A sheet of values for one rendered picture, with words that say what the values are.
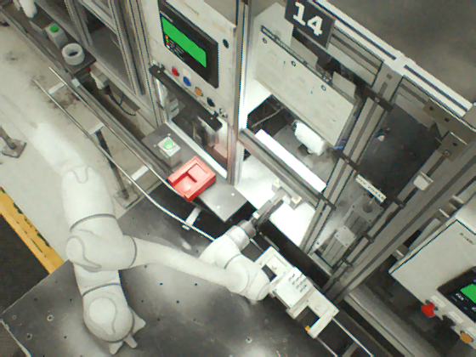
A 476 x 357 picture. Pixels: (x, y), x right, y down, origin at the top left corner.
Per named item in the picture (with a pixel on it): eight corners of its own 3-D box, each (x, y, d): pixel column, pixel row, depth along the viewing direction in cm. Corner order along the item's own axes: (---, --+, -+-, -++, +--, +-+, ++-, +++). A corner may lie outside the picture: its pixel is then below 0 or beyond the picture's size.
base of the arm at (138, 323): (118, 364, 186) (116, 362, 181) (85, 323, 193) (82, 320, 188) (153, 331, 193) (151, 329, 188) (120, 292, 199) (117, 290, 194)
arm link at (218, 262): (225, 242, 184) (248, 262, 177) (196, 269, 179) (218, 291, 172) (219, 228, 176) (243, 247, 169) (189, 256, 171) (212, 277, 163)
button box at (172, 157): (160, 157, 203) (156, 144, 193) (173, 147, 206) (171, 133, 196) (172, 169, 201) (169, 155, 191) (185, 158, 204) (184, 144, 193)
